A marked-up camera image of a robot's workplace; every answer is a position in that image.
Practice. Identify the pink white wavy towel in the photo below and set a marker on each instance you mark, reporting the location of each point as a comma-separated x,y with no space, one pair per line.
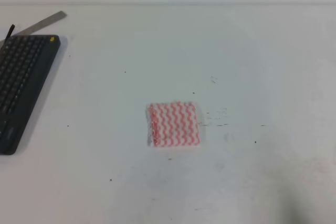
173,125

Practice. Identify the black keyboard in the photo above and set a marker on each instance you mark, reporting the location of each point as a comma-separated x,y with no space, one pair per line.
25,65

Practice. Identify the metal ruler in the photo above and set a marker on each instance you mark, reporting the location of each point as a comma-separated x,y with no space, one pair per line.
35,27

